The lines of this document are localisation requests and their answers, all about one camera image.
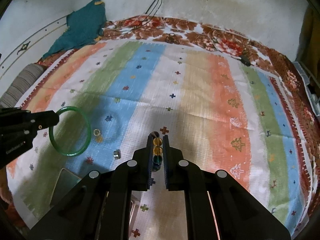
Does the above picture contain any green jade bangle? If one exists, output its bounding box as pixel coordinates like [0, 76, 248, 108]
[48, 106, 92, 157]

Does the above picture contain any amber and green beaded bracelet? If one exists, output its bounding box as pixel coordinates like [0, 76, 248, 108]
[151, 130, 164, 172]

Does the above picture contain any clear jewelry organizer box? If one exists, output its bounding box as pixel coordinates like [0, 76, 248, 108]
[49, 168, 81, 207]

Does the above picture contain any striped grey pillow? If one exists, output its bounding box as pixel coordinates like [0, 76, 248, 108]
[1, 63, 45, 108]

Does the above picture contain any striped colourful bed sheet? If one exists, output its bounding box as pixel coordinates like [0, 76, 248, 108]
[7, 40, 317, 236]

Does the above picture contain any teal cloth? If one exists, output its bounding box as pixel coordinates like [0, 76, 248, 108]
[42, 0, 106, 59]

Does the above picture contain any clear plastic storage bin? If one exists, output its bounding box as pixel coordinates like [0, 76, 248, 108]
[293, 61, 319, 120]

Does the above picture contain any black small device on bed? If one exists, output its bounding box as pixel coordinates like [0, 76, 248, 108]
[240, 55, 251, 67]

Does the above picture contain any black tangled cord on blanket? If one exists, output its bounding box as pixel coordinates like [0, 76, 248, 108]
[164, 32, 181, 45]

